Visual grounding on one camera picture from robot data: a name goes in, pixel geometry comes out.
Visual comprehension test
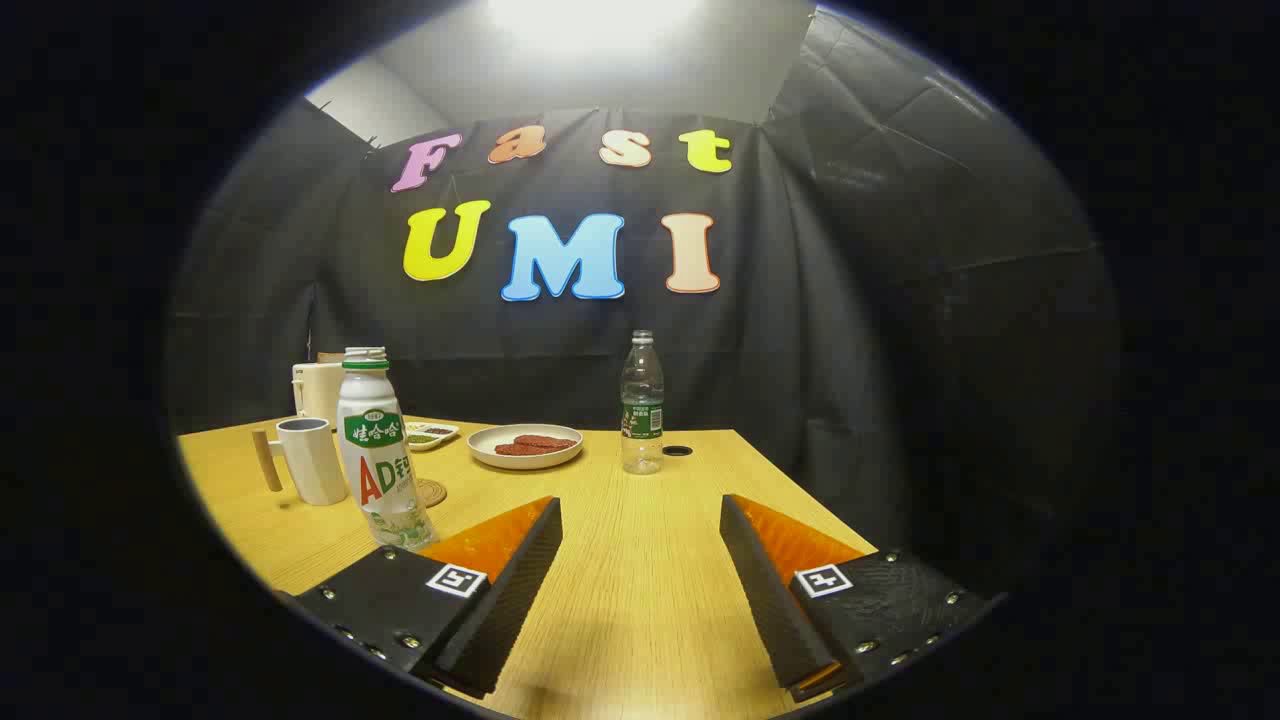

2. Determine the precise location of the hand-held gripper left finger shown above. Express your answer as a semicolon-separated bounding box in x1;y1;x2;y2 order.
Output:
285;495;564;701

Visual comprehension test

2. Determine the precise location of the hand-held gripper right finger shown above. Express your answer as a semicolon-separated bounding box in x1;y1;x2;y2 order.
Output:
719;493;1001;704

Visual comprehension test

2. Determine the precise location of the white juice bottle green label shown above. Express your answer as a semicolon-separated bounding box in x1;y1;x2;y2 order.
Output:
336;347;438;552

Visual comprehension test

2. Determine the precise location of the white cup wooden handle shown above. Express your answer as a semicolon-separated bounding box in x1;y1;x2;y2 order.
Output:
251;417;349;506

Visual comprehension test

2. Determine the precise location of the clear plastic water bottle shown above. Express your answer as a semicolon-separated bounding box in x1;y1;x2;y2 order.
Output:
620;330;665;475

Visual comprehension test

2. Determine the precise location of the wooden table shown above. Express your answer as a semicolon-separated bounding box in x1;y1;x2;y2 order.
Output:
177;415;881;720

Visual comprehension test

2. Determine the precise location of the white round plate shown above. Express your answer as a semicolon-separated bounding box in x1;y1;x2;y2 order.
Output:
467;424;584;471

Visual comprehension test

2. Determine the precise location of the cream toaster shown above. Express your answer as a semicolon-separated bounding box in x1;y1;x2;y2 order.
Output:
292;360;346;431

